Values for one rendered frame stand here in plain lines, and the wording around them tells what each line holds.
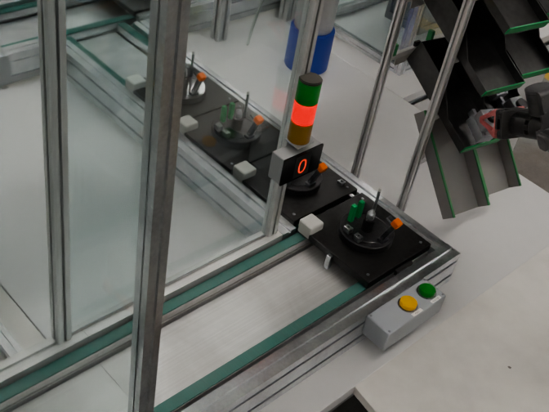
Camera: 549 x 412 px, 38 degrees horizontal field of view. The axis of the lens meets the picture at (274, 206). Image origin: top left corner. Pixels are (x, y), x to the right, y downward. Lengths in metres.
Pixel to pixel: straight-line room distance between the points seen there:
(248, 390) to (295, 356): 0.14
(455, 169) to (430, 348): 0.49
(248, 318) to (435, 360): 0.45
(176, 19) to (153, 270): 0.36
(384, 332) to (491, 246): 0.58
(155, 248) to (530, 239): 1.50
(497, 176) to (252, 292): 0.79
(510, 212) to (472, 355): 0.60
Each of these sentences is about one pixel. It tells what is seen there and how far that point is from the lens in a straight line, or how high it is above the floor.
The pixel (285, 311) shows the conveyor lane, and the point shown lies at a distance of 1.84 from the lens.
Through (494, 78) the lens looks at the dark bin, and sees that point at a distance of 1.96.
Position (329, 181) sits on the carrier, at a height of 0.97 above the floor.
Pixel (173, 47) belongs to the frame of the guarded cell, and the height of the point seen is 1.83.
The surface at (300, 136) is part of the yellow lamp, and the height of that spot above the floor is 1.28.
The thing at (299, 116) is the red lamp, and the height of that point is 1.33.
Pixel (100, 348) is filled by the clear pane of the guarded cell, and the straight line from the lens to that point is 1.13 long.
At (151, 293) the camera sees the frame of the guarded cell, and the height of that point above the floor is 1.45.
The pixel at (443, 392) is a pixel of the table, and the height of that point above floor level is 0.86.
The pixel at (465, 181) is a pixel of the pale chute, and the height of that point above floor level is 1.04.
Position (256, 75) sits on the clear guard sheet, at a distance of 1.58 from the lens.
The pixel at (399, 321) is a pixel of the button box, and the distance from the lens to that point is 1.83.
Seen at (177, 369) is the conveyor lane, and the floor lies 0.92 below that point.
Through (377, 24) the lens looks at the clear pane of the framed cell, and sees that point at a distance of 2.94.
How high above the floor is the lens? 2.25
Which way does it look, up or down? 40 degrees down
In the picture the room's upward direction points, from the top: 11 degrees clockwise
